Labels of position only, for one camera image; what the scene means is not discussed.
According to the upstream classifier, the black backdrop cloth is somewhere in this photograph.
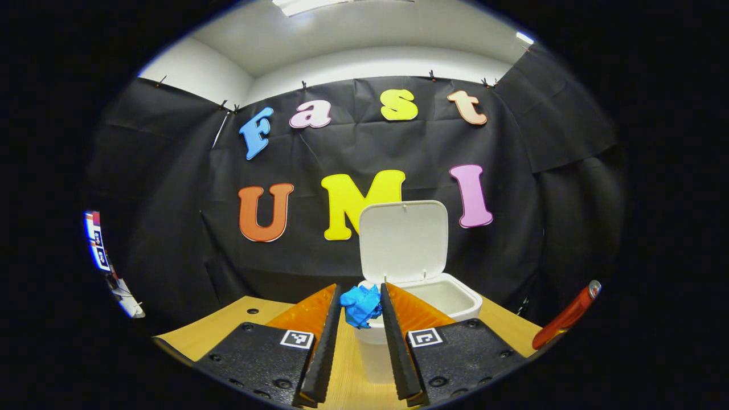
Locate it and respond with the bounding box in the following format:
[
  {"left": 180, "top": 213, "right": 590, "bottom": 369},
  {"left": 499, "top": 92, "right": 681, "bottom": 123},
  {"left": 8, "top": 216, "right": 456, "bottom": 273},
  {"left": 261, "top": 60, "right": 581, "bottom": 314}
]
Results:
[{"left": 83, "top": 43, "right": 627, "bottom": 337}]

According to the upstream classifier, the white side desk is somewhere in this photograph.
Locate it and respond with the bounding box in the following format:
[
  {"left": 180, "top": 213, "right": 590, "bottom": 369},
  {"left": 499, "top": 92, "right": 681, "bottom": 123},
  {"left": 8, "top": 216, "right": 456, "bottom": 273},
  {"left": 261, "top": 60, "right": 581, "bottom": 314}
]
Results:
[{"left": 105, "top": 272, "right": 146, "bottom": 318}]

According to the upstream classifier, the computer monitor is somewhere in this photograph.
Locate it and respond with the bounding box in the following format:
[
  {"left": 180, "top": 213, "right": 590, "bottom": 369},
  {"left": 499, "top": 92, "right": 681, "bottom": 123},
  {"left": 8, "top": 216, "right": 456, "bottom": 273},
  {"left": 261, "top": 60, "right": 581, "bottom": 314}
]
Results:
[{"left": 84, "top": 211, "right": 112, "bottom": 273}]

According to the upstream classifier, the ceiling light panel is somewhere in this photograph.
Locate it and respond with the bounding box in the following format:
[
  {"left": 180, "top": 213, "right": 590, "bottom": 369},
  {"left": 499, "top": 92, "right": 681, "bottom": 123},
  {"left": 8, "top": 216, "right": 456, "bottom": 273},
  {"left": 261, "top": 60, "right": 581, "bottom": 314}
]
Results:
[{"left": 272, "top": 0, "right": 354, "bottom": 17}]

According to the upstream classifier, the red pop can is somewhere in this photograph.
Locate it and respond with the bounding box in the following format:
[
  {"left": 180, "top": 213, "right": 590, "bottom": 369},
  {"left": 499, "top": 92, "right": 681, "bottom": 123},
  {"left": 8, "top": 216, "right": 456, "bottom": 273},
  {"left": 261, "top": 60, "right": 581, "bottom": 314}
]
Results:
[{"left": 533, "top": 280, "right": 602, "bottom": 350}]

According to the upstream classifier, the blue paper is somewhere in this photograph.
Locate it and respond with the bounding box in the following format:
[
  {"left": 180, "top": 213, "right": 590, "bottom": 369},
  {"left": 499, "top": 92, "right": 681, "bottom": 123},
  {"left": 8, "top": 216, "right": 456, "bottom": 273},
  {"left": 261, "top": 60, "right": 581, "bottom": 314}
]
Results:
[{"left": 340, "top": 285, "right": 383, "bottom": 329}]

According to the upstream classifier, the white desktop garbage bin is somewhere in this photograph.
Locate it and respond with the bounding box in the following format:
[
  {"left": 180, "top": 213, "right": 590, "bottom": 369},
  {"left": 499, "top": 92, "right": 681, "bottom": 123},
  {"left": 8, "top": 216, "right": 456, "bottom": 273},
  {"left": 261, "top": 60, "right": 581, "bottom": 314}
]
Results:
[{"left": 354, "top": 200, "right": 484, "bottom": 385}]

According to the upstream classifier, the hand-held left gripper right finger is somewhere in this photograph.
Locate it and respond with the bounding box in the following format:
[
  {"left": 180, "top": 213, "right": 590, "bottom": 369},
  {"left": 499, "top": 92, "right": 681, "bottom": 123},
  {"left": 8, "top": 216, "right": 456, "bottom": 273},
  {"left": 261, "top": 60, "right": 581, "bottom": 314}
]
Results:
[{"left": 380, "top": 282, "right": 527, "bottom": 407}]

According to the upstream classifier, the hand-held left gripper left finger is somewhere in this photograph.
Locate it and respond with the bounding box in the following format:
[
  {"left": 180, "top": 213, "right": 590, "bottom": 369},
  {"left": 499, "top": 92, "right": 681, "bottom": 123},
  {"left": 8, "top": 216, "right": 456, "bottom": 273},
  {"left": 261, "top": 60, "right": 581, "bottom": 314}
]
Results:
[{"left": 194, "top": 284, "right": 342, "bottom": 408}]

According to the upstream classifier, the wooden desktop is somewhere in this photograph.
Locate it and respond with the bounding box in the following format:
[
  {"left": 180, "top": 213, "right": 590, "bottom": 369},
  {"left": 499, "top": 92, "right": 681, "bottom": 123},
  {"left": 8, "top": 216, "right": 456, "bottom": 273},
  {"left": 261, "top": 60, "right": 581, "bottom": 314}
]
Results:
[{"left": 153, "top": 295, "right": 543, "bottom": 410}]

